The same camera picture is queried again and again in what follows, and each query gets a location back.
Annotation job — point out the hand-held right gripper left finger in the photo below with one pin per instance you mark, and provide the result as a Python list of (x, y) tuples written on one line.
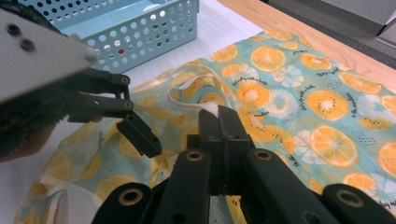
[(208, 130)]

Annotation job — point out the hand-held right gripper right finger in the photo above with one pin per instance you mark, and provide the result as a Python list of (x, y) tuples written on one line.
[(233, 137)]

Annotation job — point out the light blue perforated plastic basket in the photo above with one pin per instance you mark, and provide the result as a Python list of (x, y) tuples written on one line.
[(102, 23)]

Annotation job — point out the orange slice print fabric bag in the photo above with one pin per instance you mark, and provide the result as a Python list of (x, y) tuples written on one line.
[(311, 77)]

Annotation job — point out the white table mat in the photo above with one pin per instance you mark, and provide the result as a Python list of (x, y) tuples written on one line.
[(218, 25)]

